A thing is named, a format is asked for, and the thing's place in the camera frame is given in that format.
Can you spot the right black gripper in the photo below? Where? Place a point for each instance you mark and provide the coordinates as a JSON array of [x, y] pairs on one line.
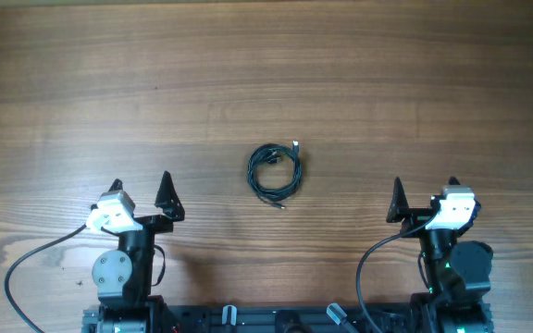
[[418, 216]]

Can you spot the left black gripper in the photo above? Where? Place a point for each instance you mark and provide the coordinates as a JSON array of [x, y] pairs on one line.
[[168, 203]]

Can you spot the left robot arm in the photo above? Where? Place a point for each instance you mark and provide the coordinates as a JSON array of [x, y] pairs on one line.
[[123, 276]]

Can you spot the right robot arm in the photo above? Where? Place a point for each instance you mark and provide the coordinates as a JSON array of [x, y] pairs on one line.
[[457, 274]]

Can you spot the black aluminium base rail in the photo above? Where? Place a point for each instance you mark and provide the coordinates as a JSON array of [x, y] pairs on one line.
[[389, 317]]

